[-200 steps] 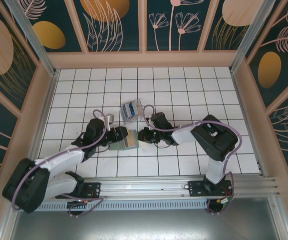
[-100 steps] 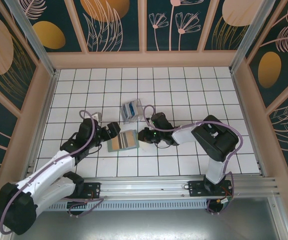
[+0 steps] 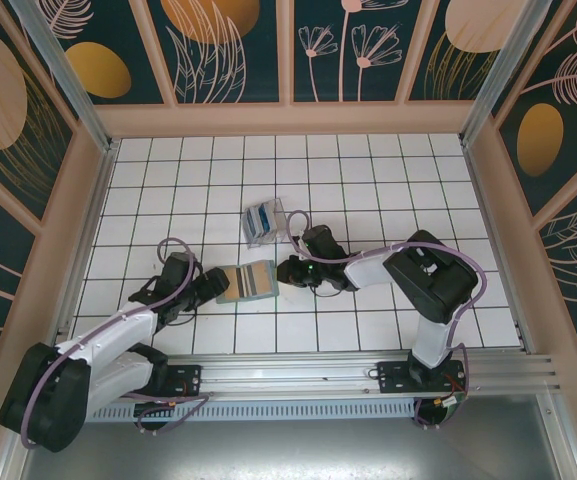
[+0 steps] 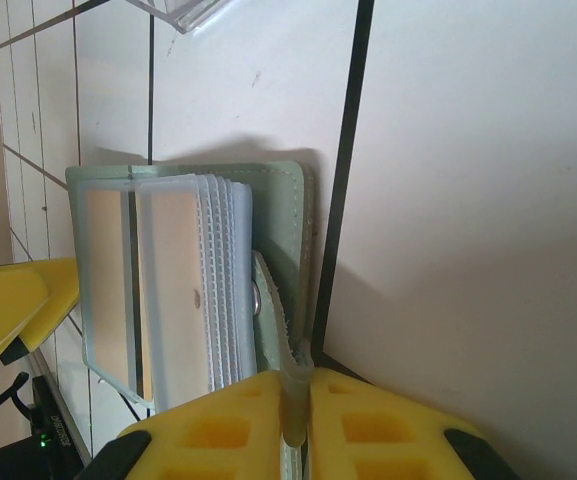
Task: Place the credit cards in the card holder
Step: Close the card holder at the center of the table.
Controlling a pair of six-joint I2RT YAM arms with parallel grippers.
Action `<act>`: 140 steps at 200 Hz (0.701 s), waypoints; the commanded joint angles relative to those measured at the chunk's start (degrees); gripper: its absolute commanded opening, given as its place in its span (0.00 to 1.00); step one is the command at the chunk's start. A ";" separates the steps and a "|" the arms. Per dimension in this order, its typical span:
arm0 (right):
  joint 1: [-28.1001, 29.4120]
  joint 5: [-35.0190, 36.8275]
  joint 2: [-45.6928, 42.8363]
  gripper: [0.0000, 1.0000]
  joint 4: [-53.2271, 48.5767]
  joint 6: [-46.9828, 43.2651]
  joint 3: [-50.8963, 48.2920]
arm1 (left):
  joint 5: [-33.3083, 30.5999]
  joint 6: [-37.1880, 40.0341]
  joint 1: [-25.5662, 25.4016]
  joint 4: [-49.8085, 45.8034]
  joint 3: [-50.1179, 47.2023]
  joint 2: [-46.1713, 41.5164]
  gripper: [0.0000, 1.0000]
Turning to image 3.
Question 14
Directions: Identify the tan credit card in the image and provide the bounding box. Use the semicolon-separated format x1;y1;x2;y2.
222;266;243;300

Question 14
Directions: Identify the green card holder wallet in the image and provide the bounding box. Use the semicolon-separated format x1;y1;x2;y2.
216;259;278;305

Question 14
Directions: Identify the gold credit card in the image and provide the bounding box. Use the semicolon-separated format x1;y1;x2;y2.
255;263;273;296

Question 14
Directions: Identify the clear acrylic card box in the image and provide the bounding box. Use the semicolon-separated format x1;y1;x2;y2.
241;197;290;250

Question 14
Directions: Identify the credit card stack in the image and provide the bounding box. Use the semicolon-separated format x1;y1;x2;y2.
243;202;275;241

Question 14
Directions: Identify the small circuit board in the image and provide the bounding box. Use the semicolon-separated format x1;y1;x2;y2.
437;394;469;416
135;397;179;410

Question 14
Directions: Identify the grey metal sheet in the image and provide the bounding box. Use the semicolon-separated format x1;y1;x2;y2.
17;419;564;480

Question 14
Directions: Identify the panel with pink flowers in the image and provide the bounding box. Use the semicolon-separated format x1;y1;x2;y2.
292;0;437;105

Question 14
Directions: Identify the panel with golden oval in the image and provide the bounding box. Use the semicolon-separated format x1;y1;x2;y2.
27;0;177;106

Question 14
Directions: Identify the panel with orange circle leaves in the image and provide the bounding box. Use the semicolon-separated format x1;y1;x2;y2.
147;0;289;105

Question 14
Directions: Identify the panel with gold oval feather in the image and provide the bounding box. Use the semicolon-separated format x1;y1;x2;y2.
492;0;577;214

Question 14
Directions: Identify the panel with pink circle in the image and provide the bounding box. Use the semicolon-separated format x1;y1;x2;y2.
407;0;534;102

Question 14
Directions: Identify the aluminium side rail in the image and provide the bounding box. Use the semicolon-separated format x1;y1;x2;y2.
462;144;534;351
47;144;119;361

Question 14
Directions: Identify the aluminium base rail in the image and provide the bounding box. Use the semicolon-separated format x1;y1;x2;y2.
15;352;562;401

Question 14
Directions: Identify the slotted grey cable duct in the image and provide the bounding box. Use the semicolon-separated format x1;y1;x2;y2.
35;402;419;421

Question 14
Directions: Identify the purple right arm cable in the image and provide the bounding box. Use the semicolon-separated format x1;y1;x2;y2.
287;209;487;431

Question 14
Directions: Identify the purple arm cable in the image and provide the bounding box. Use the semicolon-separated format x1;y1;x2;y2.
287;209;487;431
20;237;212;451

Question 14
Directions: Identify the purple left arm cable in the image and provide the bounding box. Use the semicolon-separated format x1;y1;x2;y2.
20;237;212;451

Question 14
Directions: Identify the aluminium corner post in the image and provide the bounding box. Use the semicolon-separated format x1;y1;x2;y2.
10;0;119;154
460;0;564;149

